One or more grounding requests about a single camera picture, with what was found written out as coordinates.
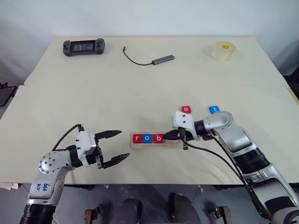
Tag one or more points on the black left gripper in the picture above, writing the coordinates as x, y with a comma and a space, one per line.
101, 158

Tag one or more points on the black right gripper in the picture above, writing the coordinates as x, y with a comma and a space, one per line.
183, 136

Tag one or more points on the red b letter block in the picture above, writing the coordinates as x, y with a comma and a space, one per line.
158, 138

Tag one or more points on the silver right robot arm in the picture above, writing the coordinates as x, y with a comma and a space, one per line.
238, 137

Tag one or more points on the wooden letter tray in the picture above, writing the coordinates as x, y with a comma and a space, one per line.
154, 146

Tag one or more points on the blue o letter block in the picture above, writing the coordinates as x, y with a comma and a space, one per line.
147, 138

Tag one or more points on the red r letter block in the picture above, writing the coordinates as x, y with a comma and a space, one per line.
137, 138

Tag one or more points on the red o letter block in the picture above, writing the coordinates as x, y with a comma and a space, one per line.
186, 109

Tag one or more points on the blue t letter block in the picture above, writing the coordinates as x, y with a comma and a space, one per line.
214, 109

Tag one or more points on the dark rounded shape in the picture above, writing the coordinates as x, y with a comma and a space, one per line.
130, 212

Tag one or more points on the clear tape roll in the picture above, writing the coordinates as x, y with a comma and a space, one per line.
222, 52

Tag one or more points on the black handheld game controller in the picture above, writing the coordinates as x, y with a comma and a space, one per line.
83, 47

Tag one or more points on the pale paper stack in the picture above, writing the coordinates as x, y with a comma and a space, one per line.
9, 186

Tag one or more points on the black object beside table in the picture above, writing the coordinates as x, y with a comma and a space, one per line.
6, 94

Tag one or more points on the dark object beside table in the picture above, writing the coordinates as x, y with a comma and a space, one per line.
292, 80

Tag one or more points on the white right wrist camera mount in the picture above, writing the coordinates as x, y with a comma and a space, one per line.
183, 119

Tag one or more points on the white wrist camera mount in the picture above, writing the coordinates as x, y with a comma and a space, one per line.
183, 119
83, 144

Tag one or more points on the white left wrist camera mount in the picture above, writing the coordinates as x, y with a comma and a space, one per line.
83, 144

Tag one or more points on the black table frame bar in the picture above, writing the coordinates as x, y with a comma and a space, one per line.
140, 186

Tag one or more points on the rusty metal bracket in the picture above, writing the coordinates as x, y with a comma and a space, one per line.
219, 213
93, 213

